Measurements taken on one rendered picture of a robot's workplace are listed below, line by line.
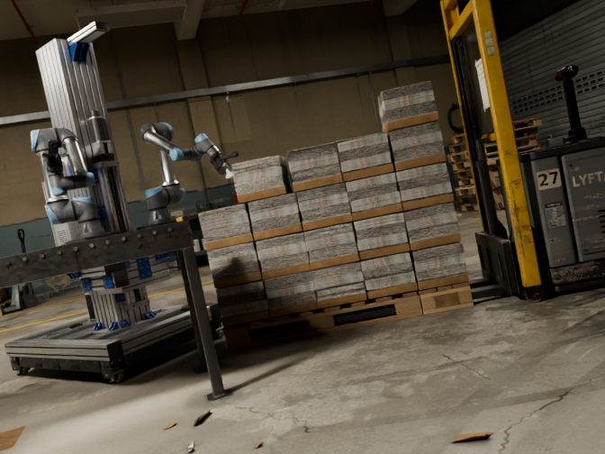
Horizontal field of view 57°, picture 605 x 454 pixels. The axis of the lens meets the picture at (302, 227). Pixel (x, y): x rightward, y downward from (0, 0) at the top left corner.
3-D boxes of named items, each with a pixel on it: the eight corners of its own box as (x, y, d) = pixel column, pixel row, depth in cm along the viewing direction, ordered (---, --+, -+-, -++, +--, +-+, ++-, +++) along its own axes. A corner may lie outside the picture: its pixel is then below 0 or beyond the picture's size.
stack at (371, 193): (239, 333, 367) (212, 210, 362) (415, 301, 356) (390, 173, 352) (226, 350, 328) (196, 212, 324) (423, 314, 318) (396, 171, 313)
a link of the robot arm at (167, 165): (159, 206, 370) (143, 124, 366) (177, 204, 381) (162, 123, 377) (170, 204, 362) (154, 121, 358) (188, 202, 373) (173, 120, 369)
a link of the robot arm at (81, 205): (100, 216, 320) (94, 194, 319) (75, 222, 314) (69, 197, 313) (97, 218, 331) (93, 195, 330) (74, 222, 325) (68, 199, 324)
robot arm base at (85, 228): (73, 240, 322) (69, 222, 321) (96, 235, 334) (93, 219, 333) (86, 237, 313) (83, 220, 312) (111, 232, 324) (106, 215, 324)
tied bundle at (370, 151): (344, 183, 354) (337, 147, 353) (389, 174, 352) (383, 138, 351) (343, 182, 317) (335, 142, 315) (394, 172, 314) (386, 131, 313)
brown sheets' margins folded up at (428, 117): (410, 279, 355) (381, 130, 350) (456, 270, 353) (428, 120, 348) (418, 290, 317) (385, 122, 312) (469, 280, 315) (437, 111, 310)
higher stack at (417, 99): (414, 301, 356) (374, 101, 350) (461, 293, 354) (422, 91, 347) (422, 315, 318) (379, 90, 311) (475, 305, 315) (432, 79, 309)
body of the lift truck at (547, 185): (514, 277, 366) (492, 158, 362) (600, 262, 361) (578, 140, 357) (554, 298, 297) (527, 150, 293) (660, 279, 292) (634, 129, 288)
